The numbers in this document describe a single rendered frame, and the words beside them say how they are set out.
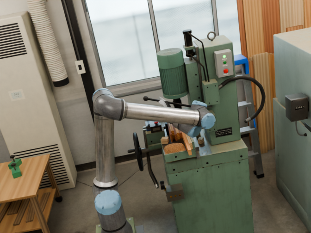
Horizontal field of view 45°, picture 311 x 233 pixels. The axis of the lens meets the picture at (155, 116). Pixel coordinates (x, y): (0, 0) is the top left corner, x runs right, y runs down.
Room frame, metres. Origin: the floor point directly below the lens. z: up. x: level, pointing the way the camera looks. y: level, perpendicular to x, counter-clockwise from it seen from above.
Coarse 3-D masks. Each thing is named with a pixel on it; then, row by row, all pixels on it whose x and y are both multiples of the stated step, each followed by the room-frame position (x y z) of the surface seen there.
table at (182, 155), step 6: (156, 144) 2.37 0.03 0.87; (162, 144) 2.30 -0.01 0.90; (168, 144) 2.28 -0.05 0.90; (162, 150) 2.31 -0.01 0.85; (186, 150) 2.16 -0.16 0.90; (192, 150) 2.16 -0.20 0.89; (168, 156) 2.16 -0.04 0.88; (174, 156) 2.16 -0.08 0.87; (180, 156) 2.16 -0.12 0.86; (186, 156) 2.16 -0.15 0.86; (192, 156) 2.16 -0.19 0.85
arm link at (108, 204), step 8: (104, 192) 1.83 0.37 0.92; (112, 192) 1.82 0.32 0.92; (96, 200) 1.77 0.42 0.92; (104, 200) 1.76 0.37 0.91; (112, 200) 1.75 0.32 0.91; (120, 200) 1.77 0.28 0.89; (96, 208) 1.74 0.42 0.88; (104, 208) 1.71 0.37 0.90; (112, 208) 1.71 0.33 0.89; (120, 208) 1.74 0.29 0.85; (104, 216) 1.71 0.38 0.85; (112, 216) 1.70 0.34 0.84; (120, 216) 1.73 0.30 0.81; (104, 224) 1.71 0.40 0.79; (112, 224) 1.70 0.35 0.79; (120, 224) 1.72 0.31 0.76
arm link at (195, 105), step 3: (195, 102) 2.05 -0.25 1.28; (198, 102) 2.05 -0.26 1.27; (201, 102) 2.09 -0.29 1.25; (192, 105) 2.06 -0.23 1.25; (195, 105) 2.04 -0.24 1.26; (198, 105) 2.03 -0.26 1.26; (201, 105) 2.03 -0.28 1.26; (204, 105) 2.03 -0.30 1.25; (192, 108) 2.05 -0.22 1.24; (195, 108) 2.02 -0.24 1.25; (198, 108) 2.00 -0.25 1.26
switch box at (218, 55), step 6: (216, 54) 2.27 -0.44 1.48; (222, 54) 2.27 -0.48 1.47; (228, 54) 2.27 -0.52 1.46; (216, 60) 2.27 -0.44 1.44; (222, 60) 2.27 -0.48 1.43; (228, 60) 2.27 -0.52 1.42; (216, 66) 2.29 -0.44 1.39; (222, 66) 2.27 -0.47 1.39; (228, 66) 2.27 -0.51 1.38; (216, 72) 2.31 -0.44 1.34; (222, 72) 2.27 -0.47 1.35; (228, 72) 2.27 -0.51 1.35
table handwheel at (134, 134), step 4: (136, 136) 2.40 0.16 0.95; (136, 140) 2.36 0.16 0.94; (136, 144) 2.33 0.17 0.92; (136, 148) 2.31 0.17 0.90; (140, 148) 2.42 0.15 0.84; (144, 148) 2.42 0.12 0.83; (148, 148) 2.42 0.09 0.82; (156, 148) 2.41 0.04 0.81; (160, 148) 2.41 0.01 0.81; (136, 152) 2.30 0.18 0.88; (140, 152) 2.40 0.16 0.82; (144, 152) 2.41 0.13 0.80; (140, 156) 2.50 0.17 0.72; (140, 160) 2.28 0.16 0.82; (140, 164) 2.28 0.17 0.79; (140, 168) 2.30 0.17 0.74
